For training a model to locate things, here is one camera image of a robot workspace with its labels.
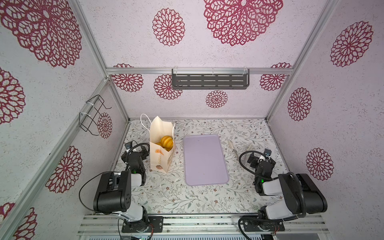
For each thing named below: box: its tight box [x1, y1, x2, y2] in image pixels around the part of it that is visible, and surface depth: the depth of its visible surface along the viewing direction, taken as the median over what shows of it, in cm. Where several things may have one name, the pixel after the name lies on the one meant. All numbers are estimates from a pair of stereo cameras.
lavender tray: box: [183, 134, 229, 186], surface depth 99 cm
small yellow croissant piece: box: [155, 135, 174, 152], surface depth 87 cm
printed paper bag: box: [140, 113, 176, 174], surface depth 85 cm
